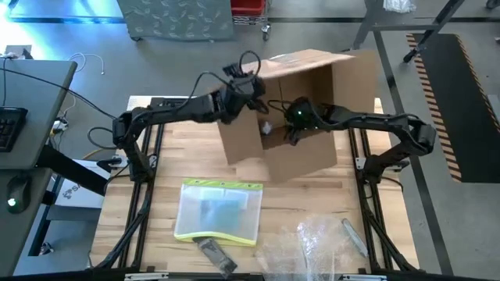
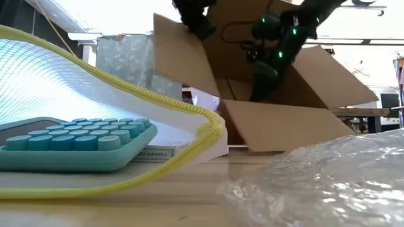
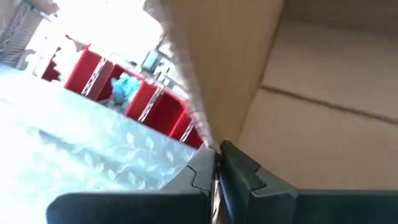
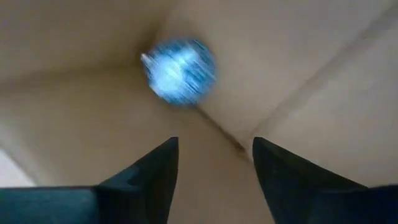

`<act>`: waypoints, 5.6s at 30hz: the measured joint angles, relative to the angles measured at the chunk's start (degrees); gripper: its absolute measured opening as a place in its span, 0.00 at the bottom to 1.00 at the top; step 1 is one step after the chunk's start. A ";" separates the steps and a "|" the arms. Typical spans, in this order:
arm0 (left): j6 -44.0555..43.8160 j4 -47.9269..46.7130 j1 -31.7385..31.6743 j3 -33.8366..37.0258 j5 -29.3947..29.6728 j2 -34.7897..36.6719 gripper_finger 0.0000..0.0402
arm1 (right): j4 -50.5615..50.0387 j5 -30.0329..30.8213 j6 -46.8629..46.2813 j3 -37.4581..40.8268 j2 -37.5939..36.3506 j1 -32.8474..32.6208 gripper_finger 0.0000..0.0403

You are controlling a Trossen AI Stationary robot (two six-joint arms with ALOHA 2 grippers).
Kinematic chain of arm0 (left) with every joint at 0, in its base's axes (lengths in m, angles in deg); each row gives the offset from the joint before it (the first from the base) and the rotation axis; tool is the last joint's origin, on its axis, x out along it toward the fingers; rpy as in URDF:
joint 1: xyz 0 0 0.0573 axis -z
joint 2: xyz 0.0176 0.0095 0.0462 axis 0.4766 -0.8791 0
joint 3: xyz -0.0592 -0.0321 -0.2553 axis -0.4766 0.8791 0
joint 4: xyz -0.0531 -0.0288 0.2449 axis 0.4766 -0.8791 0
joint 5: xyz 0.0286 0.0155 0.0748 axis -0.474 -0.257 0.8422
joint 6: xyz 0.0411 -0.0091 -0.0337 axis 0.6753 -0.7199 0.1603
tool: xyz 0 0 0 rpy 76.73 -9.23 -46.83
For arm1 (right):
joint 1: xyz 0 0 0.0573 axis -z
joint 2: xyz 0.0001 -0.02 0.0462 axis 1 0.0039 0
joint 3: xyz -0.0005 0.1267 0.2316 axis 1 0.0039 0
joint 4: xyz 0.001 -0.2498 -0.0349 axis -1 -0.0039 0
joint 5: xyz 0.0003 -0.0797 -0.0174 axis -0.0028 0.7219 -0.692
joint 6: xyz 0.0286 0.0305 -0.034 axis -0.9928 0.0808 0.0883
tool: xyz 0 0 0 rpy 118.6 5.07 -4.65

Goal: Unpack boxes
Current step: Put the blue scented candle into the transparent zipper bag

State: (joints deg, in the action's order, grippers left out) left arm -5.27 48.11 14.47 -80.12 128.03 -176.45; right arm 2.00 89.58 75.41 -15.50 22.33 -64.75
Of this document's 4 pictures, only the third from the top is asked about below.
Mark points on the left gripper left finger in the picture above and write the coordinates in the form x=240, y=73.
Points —
x=130, y=208

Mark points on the teal bag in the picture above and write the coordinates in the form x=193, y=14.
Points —
x=126, y=88

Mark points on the brown cardboard box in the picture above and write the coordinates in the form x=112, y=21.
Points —
x=280, y=93

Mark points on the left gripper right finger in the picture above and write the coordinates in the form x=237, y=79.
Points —
x=295, y=208

